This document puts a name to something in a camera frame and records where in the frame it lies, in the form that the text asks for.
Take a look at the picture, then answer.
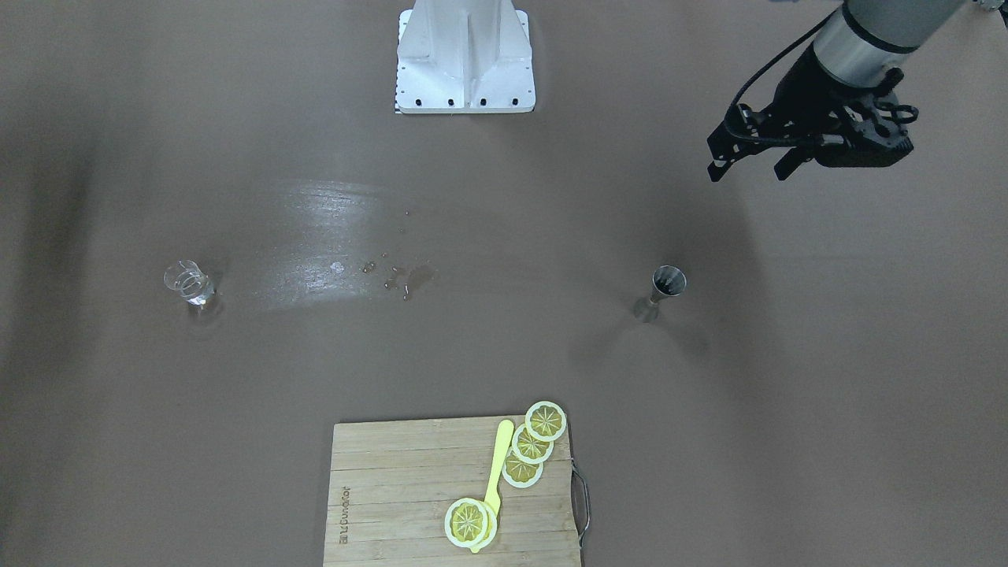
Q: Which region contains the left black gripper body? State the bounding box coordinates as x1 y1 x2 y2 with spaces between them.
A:
768 46 880 147

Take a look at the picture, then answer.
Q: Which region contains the steel jigger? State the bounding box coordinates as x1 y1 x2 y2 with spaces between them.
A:
632 265 687 323

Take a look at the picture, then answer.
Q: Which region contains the clear glass measuring cup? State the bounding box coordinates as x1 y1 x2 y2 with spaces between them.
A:
163 261 216 308

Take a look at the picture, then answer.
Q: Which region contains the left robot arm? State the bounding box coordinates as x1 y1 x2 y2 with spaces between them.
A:
708 1 962 182

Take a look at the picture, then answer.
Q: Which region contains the lemon slice at corner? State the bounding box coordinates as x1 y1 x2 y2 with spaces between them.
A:
524 401 568 443

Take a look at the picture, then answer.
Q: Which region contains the middle lemon slice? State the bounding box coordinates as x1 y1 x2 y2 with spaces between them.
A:
511 424 554 465

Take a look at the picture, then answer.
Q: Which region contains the lower lemon slice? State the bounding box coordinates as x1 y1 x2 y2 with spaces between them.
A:
502 450 544 489

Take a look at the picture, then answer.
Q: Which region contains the lemon slice on knife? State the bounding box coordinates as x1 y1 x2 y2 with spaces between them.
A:
443 498 496 553

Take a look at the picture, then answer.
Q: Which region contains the bamboo cutting board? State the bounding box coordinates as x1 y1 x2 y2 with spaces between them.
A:
323 416 589 566

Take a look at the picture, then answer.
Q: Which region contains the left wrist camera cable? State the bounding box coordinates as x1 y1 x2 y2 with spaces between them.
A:
724 9 836 146

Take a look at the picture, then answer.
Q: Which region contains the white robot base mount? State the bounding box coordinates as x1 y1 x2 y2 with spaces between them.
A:
394 1 537 115

